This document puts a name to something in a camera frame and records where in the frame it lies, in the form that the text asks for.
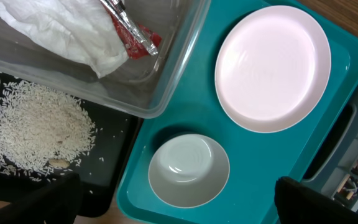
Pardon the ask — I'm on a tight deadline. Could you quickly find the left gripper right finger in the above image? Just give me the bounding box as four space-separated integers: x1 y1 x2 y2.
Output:
274 176 358 224

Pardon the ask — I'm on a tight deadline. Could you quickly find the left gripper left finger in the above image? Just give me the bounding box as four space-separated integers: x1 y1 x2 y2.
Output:
0 173 81 224

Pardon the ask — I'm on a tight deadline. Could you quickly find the red snack wrapper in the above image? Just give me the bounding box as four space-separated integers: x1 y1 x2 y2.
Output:
99 0 162 59

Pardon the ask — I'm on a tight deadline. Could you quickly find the grey bowl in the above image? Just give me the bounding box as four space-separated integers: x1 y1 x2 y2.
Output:
148 134 231 208

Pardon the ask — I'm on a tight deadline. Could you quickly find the clear plastic bin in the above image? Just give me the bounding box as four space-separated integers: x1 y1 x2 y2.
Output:
0 0 209 118

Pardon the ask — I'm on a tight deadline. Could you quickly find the teal serving tray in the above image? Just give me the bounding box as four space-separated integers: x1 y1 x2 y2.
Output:
116 1 358 223

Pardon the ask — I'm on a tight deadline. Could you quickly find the grey dishwasher rack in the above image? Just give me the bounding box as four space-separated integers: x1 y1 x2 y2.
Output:
302 86 358 214

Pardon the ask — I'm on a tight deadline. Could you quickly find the pink plate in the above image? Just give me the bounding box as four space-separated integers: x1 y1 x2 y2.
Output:
214 5 331 133

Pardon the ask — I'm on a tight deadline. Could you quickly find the white napkin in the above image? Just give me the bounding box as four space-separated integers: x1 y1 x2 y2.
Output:
0 0 129 78

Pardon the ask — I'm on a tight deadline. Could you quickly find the black tray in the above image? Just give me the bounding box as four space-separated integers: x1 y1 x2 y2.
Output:
0 65 142 218

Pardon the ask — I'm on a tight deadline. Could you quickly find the rice pile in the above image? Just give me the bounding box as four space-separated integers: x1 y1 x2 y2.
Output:
0 75 98 182

